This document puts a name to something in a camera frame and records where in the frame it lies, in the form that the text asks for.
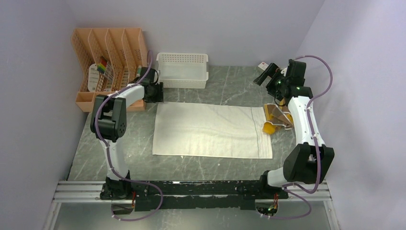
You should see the white towel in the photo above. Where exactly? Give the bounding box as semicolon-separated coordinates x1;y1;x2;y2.
152;102;273;159

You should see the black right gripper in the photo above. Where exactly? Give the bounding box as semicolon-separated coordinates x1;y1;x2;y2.
253;63;289;101

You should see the brown and yellow towel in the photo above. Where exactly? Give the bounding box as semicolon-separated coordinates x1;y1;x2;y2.
262;103;294;135

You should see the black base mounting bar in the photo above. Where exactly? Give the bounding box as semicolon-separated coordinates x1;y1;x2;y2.
99;178;289;211

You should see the white plastic basket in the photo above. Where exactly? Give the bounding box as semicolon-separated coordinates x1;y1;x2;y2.
156;52;209;89

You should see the white tag card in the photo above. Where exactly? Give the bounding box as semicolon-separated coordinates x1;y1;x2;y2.
88;63;99;92

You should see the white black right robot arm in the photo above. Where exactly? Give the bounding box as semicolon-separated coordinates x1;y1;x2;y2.
254;58;335;198

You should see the rainbow colour swatch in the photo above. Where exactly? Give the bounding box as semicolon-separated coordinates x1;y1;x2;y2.
97;56;108;75

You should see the small white red box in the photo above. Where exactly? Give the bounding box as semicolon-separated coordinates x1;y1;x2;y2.
257;62;269;72

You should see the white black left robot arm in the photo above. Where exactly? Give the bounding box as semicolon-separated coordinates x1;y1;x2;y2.
90;67;164;200

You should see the orange plastic file organizer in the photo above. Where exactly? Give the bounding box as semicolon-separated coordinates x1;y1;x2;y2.
71;28;152;112

